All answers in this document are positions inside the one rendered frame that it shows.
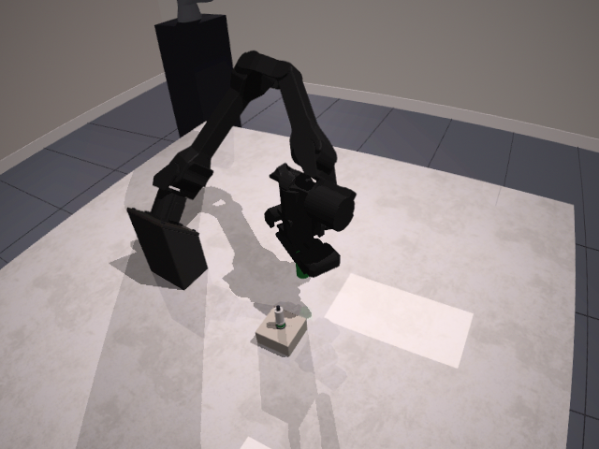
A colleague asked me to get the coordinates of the beige square block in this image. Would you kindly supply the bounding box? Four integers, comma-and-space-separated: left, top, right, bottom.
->
256, 306, 307, 356

